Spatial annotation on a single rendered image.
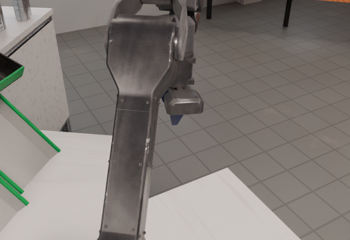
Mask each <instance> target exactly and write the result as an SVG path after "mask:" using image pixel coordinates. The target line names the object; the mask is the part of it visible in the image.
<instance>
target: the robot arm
mask: <svg viewBox="0 0 350 240"><path fill-rule="evenodd" d="M143 4H155V5H156V7H158V8H159V10H160V11H170V13H169V16H167V17H165V16H145V15H135V14H136V13H137V12H139V11H140V10H141V8H142V5H143ZM199 12H203V0H116V1H115V2H114V4H113V6H112V9H111V13H110V16H109V19H108V23H107V27H106V31H105V37H104V45H105V51H106V54H107V57H106V65H107V67H108V69H109V72H110V74H111V76H112V78H113V80H114V83H115V85H116V87H117V89H118V94H117V104H116V112H115V120H114V128H113V133H112V141H111V149H110V157H109V160H108V163H109V165H108V172H107V181H106V188H105V197H104V204H103V212H102V220H101V228H100V230H99V237H98V239H97V240H146V239H145V234H146V231H145V226H146V216H147V207H148V198H149V188H150V183H151V174H152V168H153V155H154V146H155V136H156V127H157V118H158V109H159V104H160V99H161V98H162V101H163V102H164V103H165V109H166V112H167V114H169V115H170V120H171V124H172V125H177V124H178V123H179V121H180V120H181V118H182V117H183V115H190V114H200V113H202V112H203V109H204V102H203V100H202V98H201V96H200V94H199V93H198V92H197V91H196V90H195V89H192V88H191V87H190V86H189V85H194V78H193V76H192V69H193V64H195V63H196V57H195V56H194V54H193V53H194V36H195V33H196V30H197V28H198V25H199V22H200V15H199Z"/></svg>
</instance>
